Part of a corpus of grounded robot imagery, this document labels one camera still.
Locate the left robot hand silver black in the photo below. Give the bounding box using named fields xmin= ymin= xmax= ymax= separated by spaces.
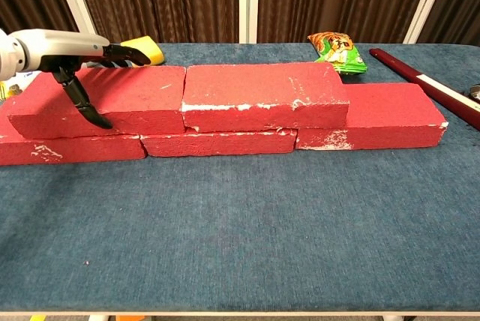
xmin=21 ymin=28 xmax=152 ymax=130

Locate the red brick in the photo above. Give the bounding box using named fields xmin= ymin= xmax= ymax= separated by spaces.
xmin=6 ymin=65 xmax=188 ymax=140
xmin=181 ymin=61 xmax=350 ymax=134
xmin=139 ymin=125 xmax=298 ymax=158
xmin=294 ymin=82 xmax=449 ymax=152
xmin=0 ymin=116 xmax=147 ymax=167

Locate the white tissue pack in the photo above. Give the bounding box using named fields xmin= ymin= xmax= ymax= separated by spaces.
xmin=0 ymin=70 xmax=41 ymax=103

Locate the yellow sponge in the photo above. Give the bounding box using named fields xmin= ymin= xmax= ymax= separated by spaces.
xmin=119 ymin=35 xmax=166 ymax=66

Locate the blue table cloth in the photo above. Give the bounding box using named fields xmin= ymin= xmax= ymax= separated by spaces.
xmin=0 ymin=42 xmax=480 ymax=314

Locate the green orange snack bag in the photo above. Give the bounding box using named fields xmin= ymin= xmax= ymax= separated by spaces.
xmin=307 ymin=32 xmax=368 ymax=75

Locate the dark red long box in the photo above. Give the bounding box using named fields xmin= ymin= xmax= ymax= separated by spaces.
xmin=369 ymin=48 xmax=480 ymax=131

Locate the round black metal object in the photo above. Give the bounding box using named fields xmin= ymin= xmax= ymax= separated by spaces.
xmin=463 ymin=84 xmax=480 ymax=104

